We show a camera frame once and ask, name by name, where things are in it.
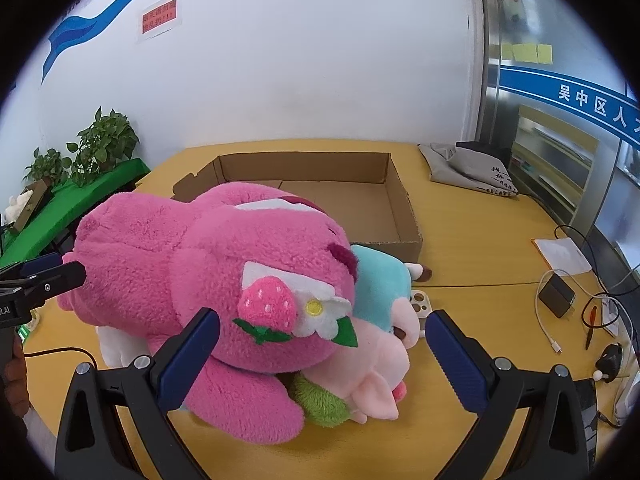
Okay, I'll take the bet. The blue wall decal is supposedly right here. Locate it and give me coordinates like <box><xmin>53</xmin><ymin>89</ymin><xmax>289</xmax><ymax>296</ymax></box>
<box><xmin>40</xmin><ymin>0</ymin><xmax>236</xmax><ymax>83</ymax></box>

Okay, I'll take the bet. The pink plush bear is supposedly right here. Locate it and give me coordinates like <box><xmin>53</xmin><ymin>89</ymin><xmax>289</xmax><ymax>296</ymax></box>
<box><xmin>56</xmin><ymin>183</ymin><xmax>361</xmax><ymax>445</ymax></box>

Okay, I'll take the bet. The person's left hand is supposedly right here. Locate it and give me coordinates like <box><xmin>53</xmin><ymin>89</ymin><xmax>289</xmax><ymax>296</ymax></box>
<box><xmin>4</xmin><ymin>342</ymin><xmax>30</xmax><ymax>415</ymax></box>

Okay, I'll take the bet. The white phone case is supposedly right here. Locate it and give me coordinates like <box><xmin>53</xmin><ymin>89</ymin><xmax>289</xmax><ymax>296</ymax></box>
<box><xmin>409</xmin><ymin>290</ymin><xmax>435</xmax><ymax>338</ymax></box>

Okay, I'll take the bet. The red wall sign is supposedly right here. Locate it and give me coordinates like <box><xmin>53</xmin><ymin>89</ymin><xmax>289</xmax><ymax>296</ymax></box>
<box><xmin>140</xmin><ymin>0</ymin><xmax>182</xmax><ymax>37</ymax></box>

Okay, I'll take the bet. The white paper sheet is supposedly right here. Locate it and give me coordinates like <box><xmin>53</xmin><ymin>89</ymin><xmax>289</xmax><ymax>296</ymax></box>
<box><xmin>534</xmin><ymin>237</ymin><xmax>593</xmax><ymax>275</ymax></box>

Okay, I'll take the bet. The large potted green plant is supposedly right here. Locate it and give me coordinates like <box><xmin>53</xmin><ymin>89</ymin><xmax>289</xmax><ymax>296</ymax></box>
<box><xmin>67</xmin><ymin>106</ymin><xmax>141</xmax><ymax>188</ymax></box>

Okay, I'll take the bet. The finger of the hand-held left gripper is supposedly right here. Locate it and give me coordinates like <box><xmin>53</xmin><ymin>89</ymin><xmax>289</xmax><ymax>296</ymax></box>
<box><xmin>20</xmin><ymin>261</ymin><xmax>87</xmax><ymax>318</ymax></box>
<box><xmin>0</xmin><ymin>253</ymin><xmax>63</xmax><ymax>283</ymax></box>

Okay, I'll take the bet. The white charging cable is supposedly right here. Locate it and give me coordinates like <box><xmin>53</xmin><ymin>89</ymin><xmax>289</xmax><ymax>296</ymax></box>
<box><xmin>535</xmin><ymin>269</ymin><xmax>613</xmax><ymax>354</ymax></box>

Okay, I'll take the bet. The white plush toy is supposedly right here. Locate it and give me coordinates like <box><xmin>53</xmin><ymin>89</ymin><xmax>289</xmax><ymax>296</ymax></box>
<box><xmin>96</xmin><ymin>325</ymin><xmax>156</xmax><ymax>373</ymax></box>

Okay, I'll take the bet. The small potted green plant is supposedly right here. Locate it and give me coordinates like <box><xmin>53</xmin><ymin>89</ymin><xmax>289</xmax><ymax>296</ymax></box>
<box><xmin>22</xmin><ymin>147</ymin><xmax>73</xmax><ymax>196</ymax></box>

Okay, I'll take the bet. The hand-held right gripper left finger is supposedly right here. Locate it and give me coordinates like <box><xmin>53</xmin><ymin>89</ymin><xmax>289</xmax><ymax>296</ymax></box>
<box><xmin>54</xmin><ymin>306</ymin><xmax>222</xmax><ymax>480</ymax></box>

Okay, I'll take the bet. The light pink plush pig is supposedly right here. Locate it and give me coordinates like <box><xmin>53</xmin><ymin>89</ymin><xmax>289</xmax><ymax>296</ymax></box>
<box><xmin>305</xmin><ymin>322</ymin><xmax>412</xmax><ymax>422</ymax></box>

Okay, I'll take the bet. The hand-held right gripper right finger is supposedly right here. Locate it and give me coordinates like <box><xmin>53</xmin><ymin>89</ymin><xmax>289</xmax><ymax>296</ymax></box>
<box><xmin>424</xmin><ymin>309</ymin><xmax>598</xmax><ymax>480</ymax></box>

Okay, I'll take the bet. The blue glass banner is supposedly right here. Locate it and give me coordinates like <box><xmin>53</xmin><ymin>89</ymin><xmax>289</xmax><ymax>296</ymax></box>
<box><xmin>500</xmin><ymin>65</ymin><xmax>640</xmax><ymax>148</ymax></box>

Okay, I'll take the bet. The cardboard box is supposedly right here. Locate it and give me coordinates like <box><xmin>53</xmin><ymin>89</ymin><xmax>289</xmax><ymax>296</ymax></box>
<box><xmin>172</xmin><ymin>152</ymin><xmax>425</xmax><ymax>261</ymax></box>

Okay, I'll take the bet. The teal plush toy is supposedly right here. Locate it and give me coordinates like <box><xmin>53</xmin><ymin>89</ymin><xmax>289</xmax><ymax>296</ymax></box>
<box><xmin>350</xmin><ymin>245</ymin><xmax>435</xmax><ymax>351</ymax></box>

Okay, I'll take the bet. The metal door frame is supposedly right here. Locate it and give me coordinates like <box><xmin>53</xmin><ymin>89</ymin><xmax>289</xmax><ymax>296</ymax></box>
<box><xmin>475</xmin><ymin>0</ymin><xmax>507</xmax><ymax>146</ymax></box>

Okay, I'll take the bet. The black power bank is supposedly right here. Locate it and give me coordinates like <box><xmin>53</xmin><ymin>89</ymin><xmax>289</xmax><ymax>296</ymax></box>
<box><xmin>538</xmin><ymin>272</ymin><xmax>577</xmax><ymax>318</ymax></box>

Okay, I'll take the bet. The thin black cable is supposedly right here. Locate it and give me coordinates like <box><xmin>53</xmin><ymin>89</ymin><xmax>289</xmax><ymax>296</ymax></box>
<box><xmin>22</xmin><ymin>347</ymin><xmax>103</xmax><ymax>371</ymax></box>

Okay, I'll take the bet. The small white plush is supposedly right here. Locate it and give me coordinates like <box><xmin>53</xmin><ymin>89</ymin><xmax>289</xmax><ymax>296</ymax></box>
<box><xmin>4</xmin><ymin>192</ymin><xmax>31</xmax><ymax>221</ymax></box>

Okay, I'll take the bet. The grey cloth bag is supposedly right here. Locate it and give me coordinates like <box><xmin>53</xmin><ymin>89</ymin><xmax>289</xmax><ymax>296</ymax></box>
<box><xmin>417</xmin><ymin>141</ymin><xmax>521</xmax><ymax>200</ymax></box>

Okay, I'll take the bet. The green plush toy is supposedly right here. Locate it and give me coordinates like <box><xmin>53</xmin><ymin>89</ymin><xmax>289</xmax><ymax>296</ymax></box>
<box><xmin>287</xmin><ymin>372</ymin><xmax>351</xmax><ymax>428</ymax></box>

